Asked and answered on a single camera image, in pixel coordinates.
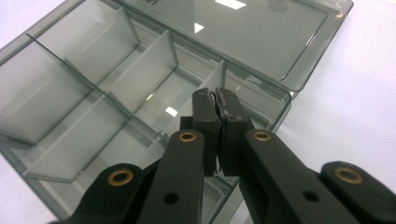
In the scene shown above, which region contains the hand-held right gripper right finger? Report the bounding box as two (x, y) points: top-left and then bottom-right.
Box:
(215, 87), (359, 224)

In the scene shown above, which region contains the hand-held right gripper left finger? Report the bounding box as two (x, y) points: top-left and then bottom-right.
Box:
(136, 87), (223, 224)

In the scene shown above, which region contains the grey clear plastic organizer box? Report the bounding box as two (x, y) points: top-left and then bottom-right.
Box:
(0, 0), (355, 224)

